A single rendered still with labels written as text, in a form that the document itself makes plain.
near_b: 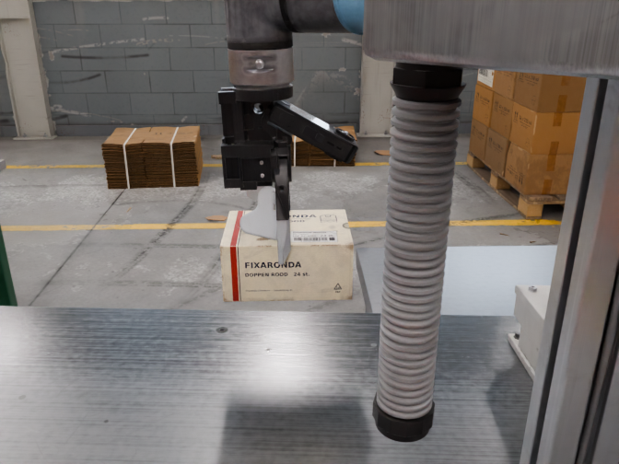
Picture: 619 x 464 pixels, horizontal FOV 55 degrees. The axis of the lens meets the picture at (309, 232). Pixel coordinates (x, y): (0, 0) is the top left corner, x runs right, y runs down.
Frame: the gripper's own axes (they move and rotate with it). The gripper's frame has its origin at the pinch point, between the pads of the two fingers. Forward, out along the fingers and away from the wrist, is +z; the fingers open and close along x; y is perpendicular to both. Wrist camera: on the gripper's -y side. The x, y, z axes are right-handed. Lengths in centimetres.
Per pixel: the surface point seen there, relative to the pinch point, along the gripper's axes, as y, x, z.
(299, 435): -0.8, 16.9, 17.3
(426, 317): -7.8, 45.4, -15.0
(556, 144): -155, -265, 58
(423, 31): -6, 51, -29
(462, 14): -7, 52, -30
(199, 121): 88, -492, 83
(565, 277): -17.5, 39.6, -13.9
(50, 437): 27.9, 16.3, 16.5
